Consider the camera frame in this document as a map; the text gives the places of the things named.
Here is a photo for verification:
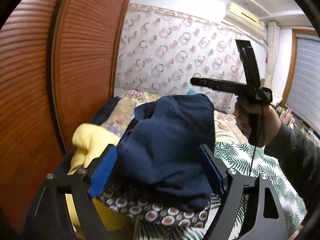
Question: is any dark blue bed sheet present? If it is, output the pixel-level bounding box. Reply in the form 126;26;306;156
90;96;120;125

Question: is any person's right forearm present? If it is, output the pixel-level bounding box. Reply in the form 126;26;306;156
264;121;320;198

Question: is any dark circle-patterned cushion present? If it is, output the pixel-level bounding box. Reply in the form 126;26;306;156
99;182;210;228

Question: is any grey window blind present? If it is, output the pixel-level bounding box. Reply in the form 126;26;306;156
285;34;320;128

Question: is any wooden window frame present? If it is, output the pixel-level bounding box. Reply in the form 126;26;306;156
280;29;320;108

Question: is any ring print curtain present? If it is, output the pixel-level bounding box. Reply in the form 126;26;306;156
114;3;253;110

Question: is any navy printed t-shirt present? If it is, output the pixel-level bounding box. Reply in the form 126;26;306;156
116;94;217;212

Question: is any floral blanket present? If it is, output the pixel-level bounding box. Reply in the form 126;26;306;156
100;90;250;145

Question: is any wall air conditioner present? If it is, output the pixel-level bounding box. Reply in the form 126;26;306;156
221;2;266;39

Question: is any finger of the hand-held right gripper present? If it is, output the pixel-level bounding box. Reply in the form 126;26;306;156
190;77;227;91

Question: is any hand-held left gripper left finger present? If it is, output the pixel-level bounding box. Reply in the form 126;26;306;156
34;144;118;240

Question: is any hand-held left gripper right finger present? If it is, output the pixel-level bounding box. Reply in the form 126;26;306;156
199;144;288;240

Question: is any leaf print bed sheet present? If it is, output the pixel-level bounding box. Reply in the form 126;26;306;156
135;141;308;240

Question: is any wooden louvered wardrobe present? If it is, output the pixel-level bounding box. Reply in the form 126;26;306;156
0;0;137;230

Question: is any yellow cloth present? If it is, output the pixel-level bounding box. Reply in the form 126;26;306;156
66;123;137;233

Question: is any person's right hand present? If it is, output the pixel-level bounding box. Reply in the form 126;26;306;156
234;97;282;147

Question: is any cream side curtain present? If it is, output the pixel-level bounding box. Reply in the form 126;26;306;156
264;21;280;88

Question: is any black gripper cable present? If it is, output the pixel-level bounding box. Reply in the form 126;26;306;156
247;105;266;178

